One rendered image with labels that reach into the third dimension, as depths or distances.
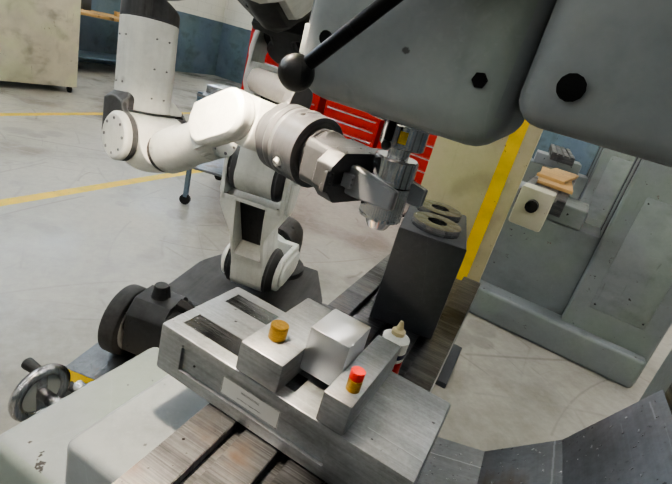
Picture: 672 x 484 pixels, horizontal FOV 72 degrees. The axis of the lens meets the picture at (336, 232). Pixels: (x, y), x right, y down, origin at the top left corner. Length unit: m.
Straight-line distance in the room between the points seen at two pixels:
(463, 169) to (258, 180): 1.25
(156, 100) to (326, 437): 0.58
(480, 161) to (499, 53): 1.86
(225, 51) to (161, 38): 11.21
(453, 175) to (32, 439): 1.87
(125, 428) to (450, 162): 1.84
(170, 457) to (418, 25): 0.48
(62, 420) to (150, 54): 0.59
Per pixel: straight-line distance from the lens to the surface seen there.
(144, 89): 0.83
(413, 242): 0.81
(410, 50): 0.39
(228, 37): 12.02
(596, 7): 0.35
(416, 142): 0.47
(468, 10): 0.38
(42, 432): 0.89
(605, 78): 0.35
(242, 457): 0.58
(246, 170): 1.20
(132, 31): 0.84
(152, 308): 1.35
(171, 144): 0.74
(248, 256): 1.37
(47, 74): 6.71
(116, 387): 0.95
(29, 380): 1.05
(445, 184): 2.26
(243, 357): 0.56
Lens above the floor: 1.36
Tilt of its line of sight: 21 degrees down
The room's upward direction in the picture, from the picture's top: 16 degrees clockwise
